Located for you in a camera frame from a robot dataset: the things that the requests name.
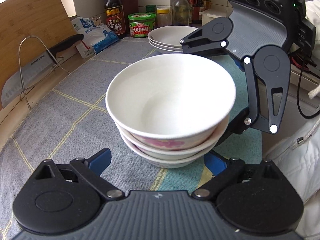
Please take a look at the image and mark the plain white small bowl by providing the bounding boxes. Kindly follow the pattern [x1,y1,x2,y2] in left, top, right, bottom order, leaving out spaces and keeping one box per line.
[116,115,229,160]

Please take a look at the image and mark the large white floral bowl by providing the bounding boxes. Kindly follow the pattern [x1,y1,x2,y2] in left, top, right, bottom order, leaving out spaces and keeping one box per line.
[120,133,216,168]

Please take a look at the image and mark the white bowl pink flowers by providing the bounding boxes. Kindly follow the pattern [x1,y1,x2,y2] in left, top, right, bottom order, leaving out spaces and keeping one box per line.
[105,54,236,147]

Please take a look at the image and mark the clear oil bottle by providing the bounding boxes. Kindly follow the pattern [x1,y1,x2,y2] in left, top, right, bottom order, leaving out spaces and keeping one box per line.
[171,0,190,26]

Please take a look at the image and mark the white floral plate stack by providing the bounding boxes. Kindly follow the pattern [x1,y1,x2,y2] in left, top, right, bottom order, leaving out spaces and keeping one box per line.
[148,25,197,54]

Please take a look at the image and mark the grey checked table mat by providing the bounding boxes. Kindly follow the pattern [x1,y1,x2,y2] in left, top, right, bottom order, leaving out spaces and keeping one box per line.
[0,36,211,240]

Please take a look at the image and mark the yellow cap spice jar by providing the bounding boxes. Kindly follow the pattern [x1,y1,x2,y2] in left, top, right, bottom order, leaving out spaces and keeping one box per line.
[156,7,171,28]

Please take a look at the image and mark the green cap small jar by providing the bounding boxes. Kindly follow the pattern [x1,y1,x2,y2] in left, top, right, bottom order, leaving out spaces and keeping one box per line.
[145,4,156,14]

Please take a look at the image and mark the green lid sauce jar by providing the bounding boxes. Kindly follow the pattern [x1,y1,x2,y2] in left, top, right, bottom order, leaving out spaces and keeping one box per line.
[127,12,156,38]

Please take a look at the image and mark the dark vinegar bottle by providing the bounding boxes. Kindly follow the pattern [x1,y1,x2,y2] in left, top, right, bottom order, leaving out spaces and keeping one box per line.
[104,0,126,38]

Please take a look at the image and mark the metal binder clips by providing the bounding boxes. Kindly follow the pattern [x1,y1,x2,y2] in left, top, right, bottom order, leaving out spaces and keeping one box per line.
[90,15,103,27]

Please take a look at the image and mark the blue white salt bag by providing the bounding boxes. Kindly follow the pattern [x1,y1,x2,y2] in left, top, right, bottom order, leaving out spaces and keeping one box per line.
[71,17,119,59]

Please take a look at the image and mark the bamboo cutting board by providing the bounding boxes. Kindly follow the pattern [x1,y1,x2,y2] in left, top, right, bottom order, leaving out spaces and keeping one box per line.
[0,0,78,111]

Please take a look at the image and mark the black cable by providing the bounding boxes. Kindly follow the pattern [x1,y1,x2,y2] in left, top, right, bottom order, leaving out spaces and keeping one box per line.
[287,47,320,119]

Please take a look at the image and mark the steel cleaver black handle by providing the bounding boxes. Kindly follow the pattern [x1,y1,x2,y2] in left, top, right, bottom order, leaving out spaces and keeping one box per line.
[1,34,84,108]

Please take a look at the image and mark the steel wire rack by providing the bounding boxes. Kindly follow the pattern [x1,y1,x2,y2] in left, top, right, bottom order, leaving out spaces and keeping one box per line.
[18,35,71,110]

